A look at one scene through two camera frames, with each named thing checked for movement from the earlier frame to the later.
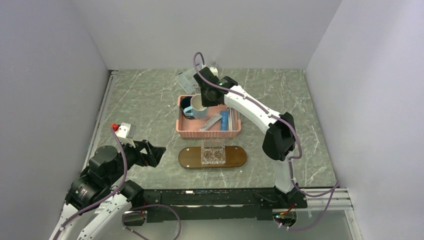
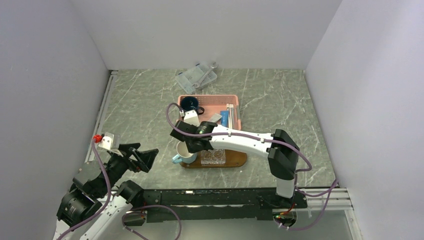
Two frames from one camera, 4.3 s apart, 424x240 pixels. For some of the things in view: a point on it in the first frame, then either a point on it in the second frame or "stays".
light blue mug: x=197 y=109 -> x=183 y=155
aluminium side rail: x=100 y=122 stays
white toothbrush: x=230 y=125 stays
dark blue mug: x=185 y=102 stays
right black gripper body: x=206 y=100 -> x=191 y=148
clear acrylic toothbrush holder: x=213 y=152 stays
